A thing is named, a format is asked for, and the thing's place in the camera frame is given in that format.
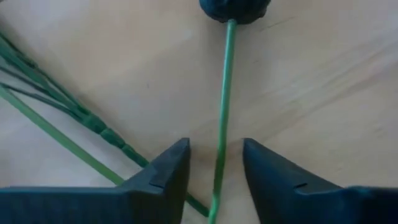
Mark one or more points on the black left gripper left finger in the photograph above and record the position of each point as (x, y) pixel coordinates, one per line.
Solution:
(93, 205)

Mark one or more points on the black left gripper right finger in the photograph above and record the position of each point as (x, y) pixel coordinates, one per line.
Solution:
(311, 205)

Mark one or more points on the blue artificial flower spray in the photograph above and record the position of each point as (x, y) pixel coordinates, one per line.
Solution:
(93, 123)

